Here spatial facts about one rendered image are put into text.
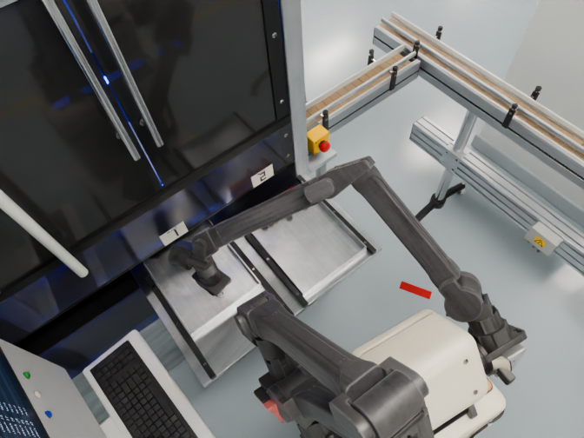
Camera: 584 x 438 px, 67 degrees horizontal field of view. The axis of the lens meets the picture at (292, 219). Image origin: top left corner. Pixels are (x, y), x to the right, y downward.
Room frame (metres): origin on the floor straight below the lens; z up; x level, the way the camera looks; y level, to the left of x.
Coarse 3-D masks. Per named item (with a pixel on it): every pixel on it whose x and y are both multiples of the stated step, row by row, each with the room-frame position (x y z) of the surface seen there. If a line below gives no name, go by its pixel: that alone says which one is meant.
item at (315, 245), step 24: (312, 216) 0.80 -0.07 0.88; (336, 216) 0.77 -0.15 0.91; (264, 240) 0.73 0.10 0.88; (288, 240) 0.72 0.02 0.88; (312, 240) 0.71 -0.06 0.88; (336, 240) 0.70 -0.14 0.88; (360, 240) 0.67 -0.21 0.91; (288, 264) 0.63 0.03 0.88; (312, 264) 0.62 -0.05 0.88; (336, 264) 0.61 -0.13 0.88; (312, 288) 0.53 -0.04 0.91
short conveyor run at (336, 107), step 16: (400, 48) 1.51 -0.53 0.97; (368, 64) 1.46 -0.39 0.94; (384, 64) 1.46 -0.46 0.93; (400, 64) 1.42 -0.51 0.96; (416, 64) 1.44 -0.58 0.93; (352, 80) 1.37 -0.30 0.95; (368, 80) 1.34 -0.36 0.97; (384, 80) 1.37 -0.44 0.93; (400, 80) 1.39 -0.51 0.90; (320, 96) 1.28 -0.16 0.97; (336, 96) 1.31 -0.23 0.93; (352, 96) 1.30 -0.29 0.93; (368, 96) 1.30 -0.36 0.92; (384, 96) 1.35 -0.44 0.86; (320, 112) 1.20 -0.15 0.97; (336, 112) 1.22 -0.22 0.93; (352, 112) 1.25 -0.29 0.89; (336, 128) 1.21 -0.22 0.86
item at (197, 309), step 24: (144, 264) 0.67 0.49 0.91; (168, 264) 0.68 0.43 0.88; (216, 264) 0.66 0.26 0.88; (240, 264) 0.65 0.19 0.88; (168, 288) 0.59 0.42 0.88; (192, 288) 0.58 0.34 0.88; (240, 288) 0.57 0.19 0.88; (192, 312) 0.50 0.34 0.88; (216, 312) 0.49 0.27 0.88; (192, 336) 0.42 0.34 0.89
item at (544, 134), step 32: (384, 32) 1.66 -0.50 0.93; (416, 32) 1.64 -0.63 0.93; (448, 64) 1.39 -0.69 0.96; (480, 96) 1.22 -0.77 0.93; (512, 96) 1.20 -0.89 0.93; (512, 128) 1.07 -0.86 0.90; (544, 128) 1.01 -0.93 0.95; (576, 128) 0.98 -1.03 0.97; (544, 160) 0.94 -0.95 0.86; (576, 160) 0.87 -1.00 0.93
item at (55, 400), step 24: (0, 360) 0.32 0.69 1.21; (24, 360) 0.36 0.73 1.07; (0, 384) 0.25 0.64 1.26; (24, 384) 0.27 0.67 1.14; (48, 384) 0.30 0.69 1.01; (72, 384) 0.34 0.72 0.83; (0, 408) 0.19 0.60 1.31; (24, 408) 0.20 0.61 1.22; (48, 408) 0.22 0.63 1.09; (72, 408) 0.25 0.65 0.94; (0, 432) 0.14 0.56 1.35; (24, 432) 0.15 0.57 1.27; (48, 432) 0.16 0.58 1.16; (72, 432) 0.18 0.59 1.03; (96, 432) 0.19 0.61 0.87
